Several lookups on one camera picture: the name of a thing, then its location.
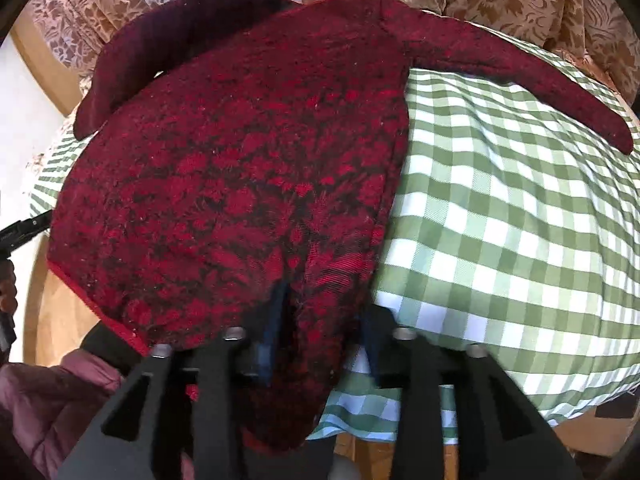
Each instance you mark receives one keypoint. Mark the person's left hand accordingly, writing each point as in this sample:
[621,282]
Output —
[8,302]

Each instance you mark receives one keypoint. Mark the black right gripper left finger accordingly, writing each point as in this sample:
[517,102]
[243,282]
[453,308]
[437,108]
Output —
[137,434]

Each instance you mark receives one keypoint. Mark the maroon jacket sleeve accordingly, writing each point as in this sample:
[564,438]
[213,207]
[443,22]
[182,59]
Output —
[45,411]

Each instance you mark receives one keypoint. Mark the green white checkered bedsheet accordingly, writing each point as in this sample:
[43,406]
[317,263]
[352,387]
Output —
[500,209]

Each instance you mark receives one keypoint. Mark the red black patterned sweater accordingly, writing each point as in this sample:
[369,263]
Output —
[240,169]

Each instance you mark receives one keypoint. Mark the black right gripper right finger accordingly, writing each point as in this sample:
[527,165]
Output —
[500,433]

